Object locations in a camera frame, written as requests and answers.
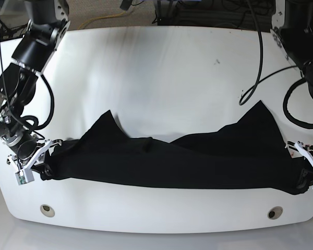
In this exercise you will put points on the black graphic T-shirt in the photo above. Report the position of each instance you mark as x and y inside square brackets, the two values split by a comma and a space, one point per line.
[249, 154]

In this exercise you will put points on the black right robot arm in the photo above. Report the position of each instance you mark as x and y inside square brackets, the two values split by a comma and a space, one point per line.
[48, 23]

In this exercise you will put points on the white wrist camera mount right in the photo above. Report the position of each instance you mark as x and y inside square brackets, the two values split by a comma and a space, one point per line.
[22, 166]

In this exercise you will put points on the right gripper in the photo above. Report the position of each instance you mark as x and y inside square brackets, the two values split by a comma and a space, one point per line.
[18, 133]

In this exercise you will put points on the table cable grommet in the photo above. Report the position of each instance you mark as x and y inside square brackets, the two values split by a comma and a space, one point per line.
[275, 212]
[48, 211]

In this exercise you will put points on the left table cable grommet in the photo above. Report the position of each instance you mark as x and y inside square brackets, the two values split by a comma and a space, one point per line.
[48, 211]

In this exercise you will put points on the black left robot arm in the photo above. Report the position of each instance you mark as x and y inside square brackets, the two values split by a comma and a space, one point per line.
[292, 23]

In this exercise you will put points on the right table cable grommet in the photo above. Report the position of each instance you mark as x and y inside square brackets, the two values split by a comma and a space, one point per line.
[275, 212]

